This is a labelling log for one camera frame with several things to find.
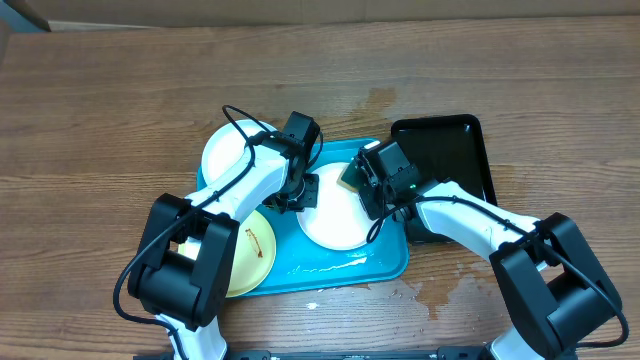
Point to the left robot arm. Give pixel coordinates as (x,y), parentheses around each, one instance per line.
(181,272)

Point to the cardboard backdrop panel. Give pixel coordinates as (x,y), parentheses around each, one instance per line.
(38,15)

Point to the teal plastic tray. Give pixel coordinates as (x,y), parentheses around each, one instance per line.
(300,264)

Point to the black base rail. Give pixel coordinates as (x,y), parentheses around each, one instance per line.
(442,353)

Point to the yellow plate with stain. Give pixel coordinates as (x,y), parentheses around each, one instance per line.
(254,255)

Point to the white plate with stain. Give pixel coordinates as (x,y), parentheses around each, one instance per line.
(339,221)

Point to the black rectangular tray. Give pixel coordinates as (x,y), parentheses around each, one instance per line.
(442,148)

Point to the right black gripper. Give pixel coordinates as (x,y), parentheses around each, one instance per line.
(369,195)

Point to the green yellow sponge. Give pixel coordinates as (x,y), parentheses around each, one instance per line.
(349,178)

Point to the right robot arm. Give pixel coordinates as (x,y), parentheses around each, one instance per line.
(558,295)

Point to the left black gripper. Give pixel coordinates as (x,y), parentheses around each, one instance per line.
(309,198)

